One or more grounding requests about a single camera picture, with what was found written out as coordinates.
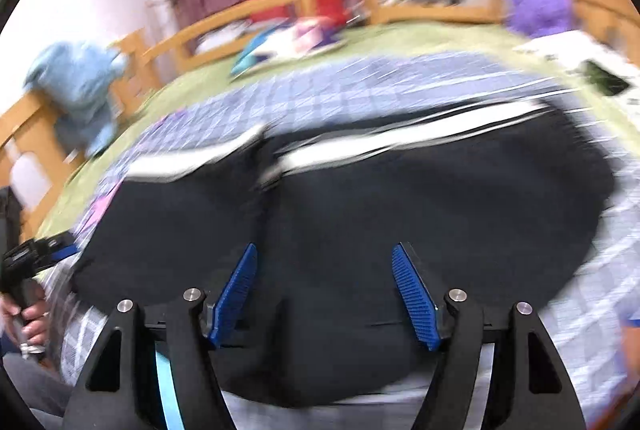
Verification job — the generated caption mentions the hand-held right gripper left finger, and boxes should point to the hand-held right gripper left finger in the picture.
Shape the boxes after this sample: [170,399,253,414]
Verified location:
[62,243,259,430]

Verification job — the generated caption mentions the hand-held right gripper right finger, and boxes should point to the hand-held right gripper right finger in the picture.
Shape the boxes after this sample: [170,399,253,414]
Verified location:
[391,243,587,430]

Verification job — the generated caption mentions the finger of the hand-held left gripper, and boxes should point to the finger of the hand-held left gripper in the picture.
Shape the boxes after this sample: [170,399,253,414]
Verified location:
[47,233,78,261]

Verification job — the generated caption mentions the black pants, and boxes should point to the black pants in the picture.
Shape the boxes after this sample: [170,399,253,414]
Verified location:
[70,105,618,411]

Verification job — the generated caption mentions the person's left hand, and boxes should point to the person's left hand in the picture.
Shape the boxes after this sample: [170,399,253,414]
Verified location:
[0,285,48,352]

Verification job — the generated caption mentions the person's grey trouser leg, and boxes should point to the person's grey trouser leg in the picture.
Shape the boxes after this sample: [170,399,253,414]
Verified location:
[0,352,76,430]

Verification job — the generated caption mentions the green bed sheet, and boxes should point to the green bed sheet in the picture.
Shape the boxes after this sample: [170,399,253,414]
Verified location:
[35,23,640,236]

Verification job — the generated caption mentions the blue checkered blanket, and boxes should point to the blue checkered blanket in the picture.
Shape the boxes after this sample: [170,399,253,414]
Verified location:
[50,50,640,430]

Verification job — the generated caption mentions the colourful triangle pattern pillow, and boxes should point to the colourful triangle pattern pillow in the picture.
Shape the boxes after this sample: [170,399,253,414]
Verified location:
[230,18,346,78]

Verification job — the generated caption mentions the black smartphone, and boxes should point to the black smartphone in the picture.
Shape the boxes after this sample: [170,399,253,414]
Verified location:
[580,60,631,97]

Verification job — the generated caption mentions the white floral pillow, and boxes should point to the white floral pillow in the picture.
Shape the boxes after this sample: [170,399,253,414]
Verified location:
[515,30,640,121]

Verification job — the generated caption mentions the purple plush toy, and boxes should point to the purple plush toy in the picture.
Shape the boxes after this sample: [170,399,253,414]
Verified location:
[505,0,576,38]

